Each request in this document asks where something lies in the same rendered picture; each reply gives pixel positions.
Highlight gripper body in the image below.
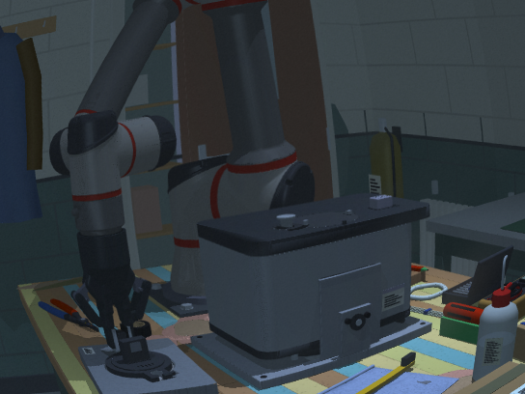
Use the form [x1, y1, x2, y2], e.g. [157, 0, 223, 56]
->
[76, 227, 137, 309]

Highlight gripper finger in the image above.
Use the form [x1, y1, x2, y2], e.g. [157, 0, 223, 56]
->
[120, 277, 153, 340]
[70, 283, 121, 351]

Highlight black round swivel lid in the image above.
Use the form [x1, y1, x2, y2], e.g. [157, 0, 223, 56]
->
[104, 349, 178, 383]

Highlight dark open case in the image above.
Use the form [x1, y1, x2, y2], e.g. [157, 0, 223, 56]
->
[441, 245, 514, 307]

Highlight grey machine body black top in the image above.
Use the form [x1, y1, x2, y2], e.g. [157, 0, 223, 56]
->
[196, 193, 431, 361]

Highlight blue hanging coat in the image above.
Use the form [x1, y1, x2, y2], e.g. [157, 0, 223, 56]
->
[0, 25, 43, 225]

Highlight brown hanging coat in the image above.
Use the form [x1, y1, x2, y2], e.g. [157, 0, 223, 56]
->
[14, 37, 44, 172]

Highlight grey front panel door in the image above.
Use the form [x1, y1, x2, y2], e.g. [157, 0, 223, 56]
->
[318, 263, 383, 346]

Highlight black wing knob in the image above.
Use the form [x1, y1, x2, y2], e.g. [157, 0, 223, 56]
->
[344, 311, 373, 331]

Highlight brown door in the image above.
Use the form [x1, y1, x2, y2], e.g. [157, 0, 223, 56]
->
[175, 0, 334, 204]

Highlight yellow brush black tip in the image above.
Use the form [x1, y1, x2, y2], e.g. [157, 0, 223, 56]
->
[355, 352, 418, 394]

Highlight white ribbed block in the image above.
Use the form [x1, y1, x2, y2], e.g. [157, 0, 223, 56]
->
[368, 194, 394, 211]

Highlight yellow gas cylinder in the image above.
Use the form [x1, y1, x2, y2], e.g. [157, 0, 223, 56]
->
[368, 126, 405, 201]

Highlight blue paper sheet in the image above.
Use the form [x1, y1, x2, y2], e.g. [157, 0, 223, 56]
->
[318, 365, 459, 394]

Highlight green box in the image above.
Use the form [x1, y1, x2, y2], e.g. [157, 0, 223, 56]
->
[438, 315, 482, 346]

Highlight grey side table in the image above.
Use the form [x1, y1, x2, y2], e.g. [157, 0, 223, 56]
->
[425, 192, 525, 280]

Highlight white bottle red cap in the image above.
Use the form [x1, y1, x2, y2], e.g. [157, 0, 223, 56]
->
[471, 255, 520, 382]

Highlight red and black pliers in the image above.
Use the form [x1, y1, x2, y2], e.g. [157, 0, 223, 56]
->
[503, 277, 525, 300]

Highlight red and blue handled pliers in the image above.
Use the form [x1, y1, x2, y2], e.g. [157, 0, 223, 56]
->
[38, 297, 100, 332]

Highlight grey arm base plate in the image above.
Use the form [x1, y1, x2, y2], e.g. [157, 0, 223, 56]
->
[149, 280, 211, 319]

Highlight grey kettle base plate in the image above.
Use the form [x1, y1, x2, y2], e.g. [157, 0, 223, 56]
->
[78, 337, 219, 394]

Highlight grey machine base plate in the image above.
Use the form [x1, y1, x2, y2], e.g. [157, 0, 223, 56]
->
[189, 316, 432, 391]

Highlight wooden coat rail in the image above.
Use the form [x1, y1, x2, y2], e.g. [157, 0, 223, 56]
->
[0, 14, 58, 41]

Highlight grey braided strap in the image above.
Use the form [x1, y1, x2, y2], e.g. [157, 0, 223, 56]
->
[409, 305, 445, 319]

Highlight white cable loop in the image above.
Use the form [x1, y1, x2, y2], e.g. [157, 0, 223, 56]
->
[409, 282, 449, 302]

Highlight red handled tool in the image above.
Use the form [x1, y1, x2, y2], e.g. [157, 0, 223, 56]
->
[442, 300, 486, 325]

